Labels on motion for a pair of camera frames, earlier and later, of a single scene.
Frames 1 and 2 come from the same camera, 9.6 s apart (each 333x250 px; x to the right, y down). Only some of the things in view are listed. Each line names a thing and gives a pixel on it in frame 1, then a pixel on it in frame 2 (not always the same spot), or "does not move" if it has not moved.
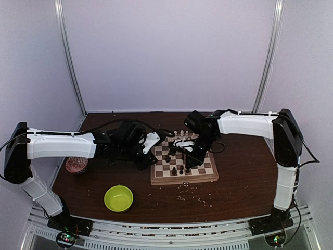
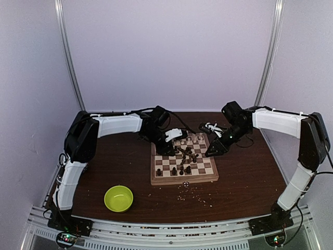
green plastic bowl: x=118 y=198 does not move
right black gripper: x=197 y=160 -> x=220 y=147
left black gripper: x=143 y=164 -> x=162 y=150
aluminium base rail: x=111 y=234 does not move
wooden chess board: x=170 y=167 does not move
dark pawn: x=181 y=172 does not move
